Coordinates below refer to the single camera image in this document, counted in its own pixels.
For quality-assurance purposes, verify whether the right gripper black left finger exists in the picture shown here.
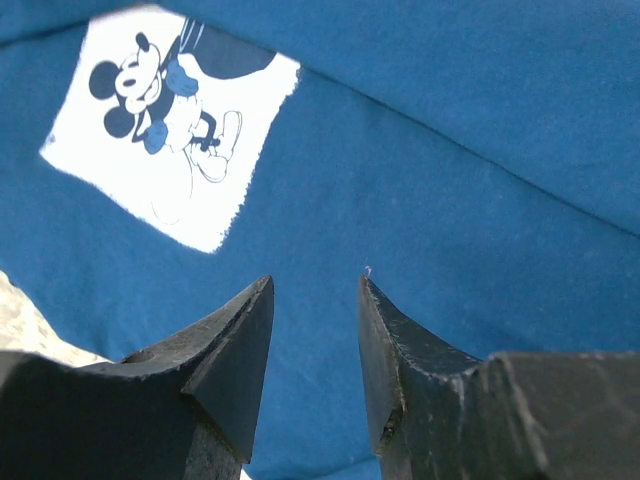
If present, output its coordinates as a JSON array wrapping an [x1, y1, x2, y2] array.
[[1, 276, 274, 479]]

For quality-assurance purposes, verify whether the blue Mickey Mouse t-shirt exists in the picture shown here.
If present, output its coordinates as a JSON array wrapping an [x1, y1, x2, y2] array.
[[1, 1, 639, 479]]

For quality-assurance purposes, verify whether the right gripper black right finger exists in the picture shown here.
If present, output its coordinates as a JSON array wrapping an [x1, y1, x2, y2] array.
[[358, 278, 639, 479]]

